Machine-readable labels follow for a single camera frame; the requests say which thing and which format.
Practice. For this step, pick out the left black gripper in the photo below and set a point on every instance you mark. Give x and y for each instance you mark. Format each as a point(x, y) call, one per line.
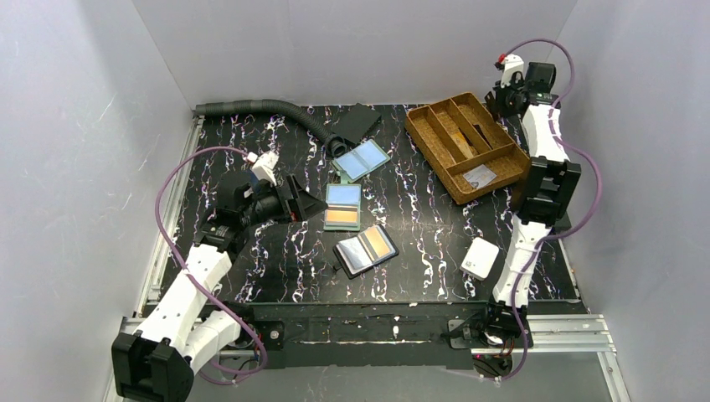
point(285, 201)

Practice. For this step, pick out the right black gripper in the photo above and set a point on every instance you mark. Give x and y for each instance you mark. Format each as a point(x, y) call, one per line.
point(500, 99)

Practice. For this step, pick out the green card holder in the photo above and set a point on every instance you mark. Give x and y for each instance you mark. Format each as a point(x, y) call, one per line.
point(360, 161)
point(343, 207)

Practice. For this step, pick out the black card holder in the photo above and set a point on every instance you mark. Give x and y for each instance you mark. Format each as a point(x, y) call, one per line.
point(356, 257)

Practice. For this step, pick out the orange credit card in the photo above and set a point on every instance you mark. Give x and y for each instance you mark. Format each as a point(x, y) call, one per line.
point(375, 239)

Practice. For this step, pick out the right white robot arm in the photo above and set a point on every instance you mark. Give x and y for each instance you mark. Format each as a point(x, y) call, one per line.
point(548, 162)

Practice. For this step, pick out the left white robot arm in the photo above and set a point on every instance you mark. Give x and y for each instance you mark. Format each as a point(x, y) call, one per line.
point(160, 359)

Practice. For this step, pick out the card in tray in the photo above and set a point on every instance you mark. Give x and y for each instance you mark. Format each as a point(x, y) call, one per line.
point(480, 177)

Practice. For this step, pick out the blue snap wallet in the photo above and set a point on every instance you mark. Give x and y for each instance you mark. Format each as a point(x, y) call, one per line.
point(253, 180)

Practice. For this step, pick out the wooden piece in tray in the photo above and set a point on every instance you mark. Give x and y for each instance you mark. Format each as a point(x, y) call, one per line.
point(463, 144)

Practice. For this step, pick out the wicker divided tray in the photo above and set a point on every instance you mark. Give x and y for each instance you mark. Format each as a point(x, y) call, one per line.
point(430, 127)

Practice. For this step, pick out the black square pad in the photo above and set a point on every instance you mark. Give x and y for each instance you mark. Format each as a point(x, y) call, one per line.
point(356, 124)

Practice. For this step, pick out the black box right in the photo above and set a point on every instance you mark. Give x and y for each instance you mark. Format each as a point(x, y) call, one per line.
point(560, 222)

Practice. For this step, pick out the white box with code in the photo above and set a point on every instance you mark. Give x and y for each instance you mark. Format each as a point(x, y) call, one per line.
point(479, 259)

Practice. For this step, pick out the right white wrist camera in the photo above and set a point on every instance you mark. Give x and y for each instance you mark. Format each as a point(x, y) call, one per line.
point(512, 68)

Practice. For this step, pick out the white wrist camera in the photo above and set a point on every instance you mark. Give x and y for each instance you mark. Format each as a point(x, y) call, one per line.
point(262, 166)
point(512, 68)

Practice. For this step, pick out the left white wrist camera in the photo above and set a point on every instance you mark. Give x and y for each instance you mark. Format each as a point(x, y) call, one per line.
point(262, 166)

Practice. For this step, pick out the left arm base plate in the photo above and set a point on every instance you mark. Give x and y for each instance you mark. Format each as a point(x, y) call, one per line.
point(223, 331)

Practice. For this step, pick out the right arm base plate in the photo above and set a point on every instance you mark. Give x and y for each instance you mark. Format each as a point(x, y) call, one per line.
point(499, 335)

